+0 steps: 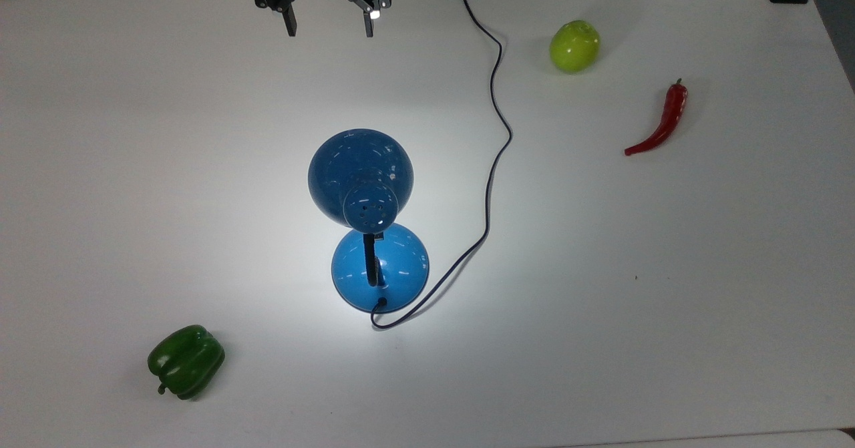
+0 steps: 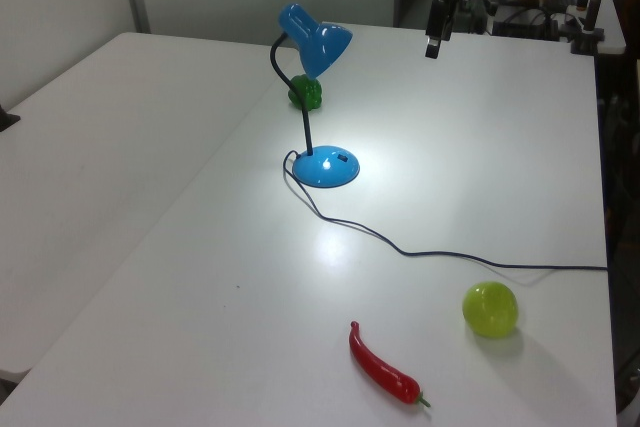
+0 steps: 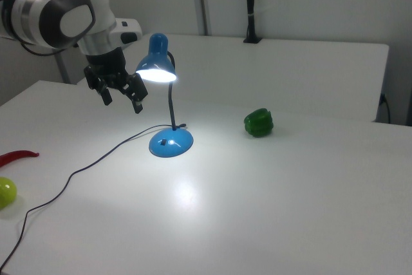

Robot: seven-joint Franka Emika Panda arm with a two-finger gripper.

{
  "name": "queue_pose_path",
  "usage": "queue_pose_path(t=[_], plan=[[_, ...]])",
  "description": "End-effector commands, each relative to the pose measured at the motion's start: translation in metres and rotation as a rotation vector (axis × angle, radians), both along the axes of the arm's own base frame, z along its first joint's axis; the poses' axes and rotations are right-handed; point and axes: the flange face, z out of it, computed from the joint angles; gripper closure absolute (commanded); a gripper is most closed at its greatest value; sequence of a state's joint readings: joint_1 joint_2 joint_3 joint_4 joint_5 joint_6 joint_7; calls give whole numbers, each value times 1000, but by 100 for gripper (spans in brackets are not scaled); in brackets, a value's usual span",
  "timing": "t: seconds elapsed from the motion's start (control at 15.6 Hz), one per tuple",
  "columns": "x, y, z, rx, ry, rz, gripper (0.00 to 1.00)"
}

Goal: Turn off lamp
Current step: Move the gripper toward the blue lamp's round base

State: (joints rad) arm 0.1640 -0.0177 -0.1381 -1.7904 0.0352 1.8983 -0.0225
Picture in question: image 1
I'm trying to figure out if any green apple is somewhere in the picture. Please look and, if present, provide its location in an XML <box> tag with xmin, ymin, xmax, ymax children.
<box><xmin>549</xmin><ymin>20</ymin><xmax>601</xmax><ymax>74</ymax></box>

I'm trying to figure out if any green bell pepper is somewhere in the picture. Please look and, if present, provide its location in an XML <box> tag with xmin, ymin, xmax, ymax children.
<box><xmin>147</xmin><ymin>324</ymin><xmax>226</xmax><ymax>401</ymax></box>

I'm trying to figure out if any blue desk lamp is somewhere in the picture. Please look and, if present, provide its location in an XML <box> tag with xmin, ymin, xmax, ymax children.
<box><xmin>307</xmin><ymin>128</ymin><xmax>430</xmax><ymax>314</ymax></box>

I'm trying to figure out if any red chili pepper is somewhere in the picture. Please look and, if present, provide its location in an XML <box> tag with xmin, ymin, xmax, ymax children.
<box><xmin>624</xmin><ymin>78</ymin><xmax>689</xmax><ymax>157</ymax></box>

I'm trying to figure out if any black lamp power cable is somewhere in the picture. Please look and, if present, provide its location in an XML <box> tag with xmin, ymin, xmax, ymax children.
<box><xmin>371</xmin><ymin>0</ymin><xmax>514</xmax><ymax>330</ymax></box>

